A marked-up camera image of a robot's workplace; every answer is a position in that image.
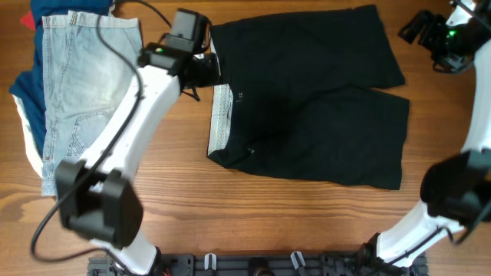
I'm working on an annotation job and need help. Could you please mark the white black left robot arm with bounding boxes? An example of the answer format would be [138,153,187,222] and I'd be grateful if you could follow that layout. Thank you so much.
[55,43,219,275]

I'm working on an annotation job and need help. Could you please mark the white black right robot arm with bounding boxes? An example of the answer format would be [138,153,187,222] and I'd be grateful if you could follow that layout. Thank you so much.
[344,0,490,275]

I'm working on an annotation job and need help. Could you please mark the dark blue garment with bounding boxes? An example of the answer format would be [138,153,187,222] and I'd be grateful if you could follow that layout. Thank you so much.
[9,0,113,155]

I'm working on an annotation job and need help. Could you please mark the white garment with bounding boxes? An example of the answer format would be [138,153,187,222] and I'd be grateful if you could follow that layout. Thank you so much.
[12,95,43,178]

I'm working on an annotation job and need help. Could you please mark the red garment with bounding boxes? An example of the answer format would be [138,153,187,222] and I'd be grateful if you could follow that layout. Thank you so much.
[20,11,36,31]

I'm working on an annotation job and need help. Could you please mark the black shorts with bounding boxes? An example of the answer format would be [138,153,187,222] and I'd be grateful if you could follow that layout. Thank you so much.
[208,5,410,190]

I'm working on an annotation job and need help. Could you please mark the light blue denim shorts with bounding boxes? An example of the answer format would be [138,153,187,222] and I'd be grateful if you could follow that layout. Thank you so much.
[41,11,142,196]

